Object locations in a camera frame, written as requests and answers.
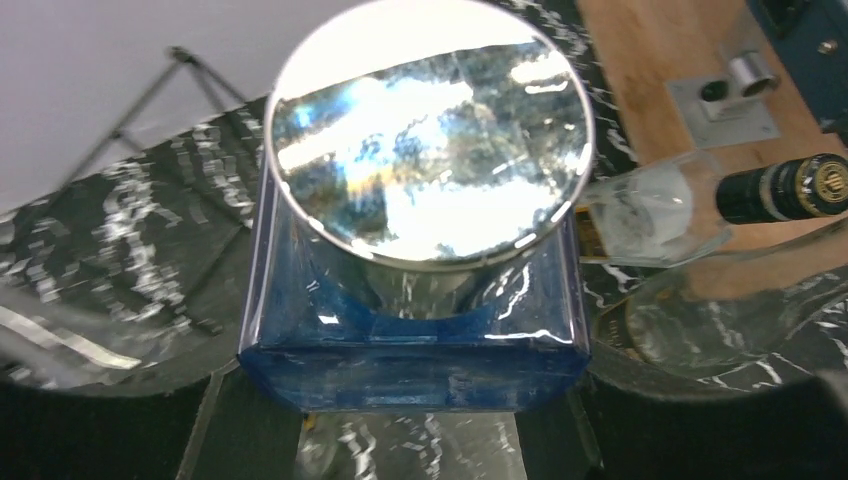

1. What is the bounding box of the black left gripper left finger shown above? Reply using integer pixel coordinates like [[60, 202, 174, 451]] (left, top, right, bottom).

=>
[[1, 364, 301, 479]]

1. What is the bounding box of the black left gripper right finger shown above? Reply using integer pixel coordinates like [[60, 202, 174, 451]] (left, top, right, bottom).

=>
[[515, 344, 847, 479]]

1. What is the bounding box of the clear bottle with black cap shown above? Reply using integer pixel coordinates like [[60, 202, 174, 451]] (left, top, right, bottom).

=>
[[574, 150, 847, 268]]

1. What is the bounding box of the blue bottle with silver cap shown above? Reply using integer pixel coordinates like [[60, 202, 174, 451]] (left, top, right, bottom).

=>
[[238, 1, 596, 412]]

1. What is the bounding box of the clear glass bottle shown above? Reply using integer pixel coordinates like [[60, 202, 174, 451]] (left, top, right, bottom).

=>
[[1, 287, 214, 390]]

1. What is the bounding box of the clear bottle with gold rim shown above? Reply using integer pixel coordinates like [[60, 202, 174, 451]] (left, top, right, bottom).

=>
[[592, 220, 847, 378]]

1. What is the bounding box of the metal bracket with knob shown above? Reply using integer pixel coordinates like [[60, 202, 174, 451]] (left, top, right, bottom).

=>
[[666, 49, 780, 149]]

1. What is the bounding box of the black wire wine rack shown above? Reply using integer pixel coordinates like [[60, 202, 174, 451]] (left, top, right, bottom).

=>
[[39, 46, 249, 214]]

